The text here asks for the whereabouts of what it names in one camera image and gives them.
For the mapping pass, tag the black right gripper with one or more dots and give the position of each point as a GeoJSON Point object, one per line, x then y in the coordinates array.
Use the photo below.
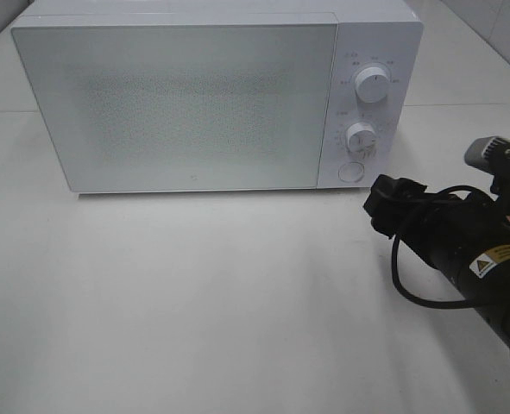
{"type": "Point", "coordinates": [457, 218]}

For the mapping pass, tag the round white door button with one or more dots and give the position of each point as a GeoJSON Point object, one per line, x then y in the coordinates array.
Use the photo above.
{"type": "Point", "coordinates": [351, 172]}

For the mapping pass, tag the white microwave door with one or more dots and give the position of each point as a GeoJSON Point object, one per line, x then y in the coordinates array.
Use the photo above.
{"type": "Point", "coordinates": [216, 108]}

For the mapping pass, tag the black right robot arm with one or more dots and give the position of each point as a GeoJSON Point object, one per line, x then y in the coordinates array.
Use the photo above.
{"type": "Point", "coordinates": [482, 279]}

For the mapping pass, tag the white microwave oven body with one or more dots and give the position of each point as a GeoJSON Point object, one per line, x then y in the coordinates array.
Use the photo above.
{"type": "Point", "coordinates": [386, 33]}

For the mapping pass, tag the lower white timer knob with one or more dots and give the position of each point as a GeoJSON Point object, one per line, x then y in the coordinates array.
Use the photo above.
{"type": "Point", "coordinates": [360, 137]}

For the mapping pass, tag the upper white power knob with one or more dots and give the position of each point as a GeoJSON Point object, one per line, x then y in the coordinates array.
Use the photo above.
{"type": "Point", "coordinates": [372, 83]}

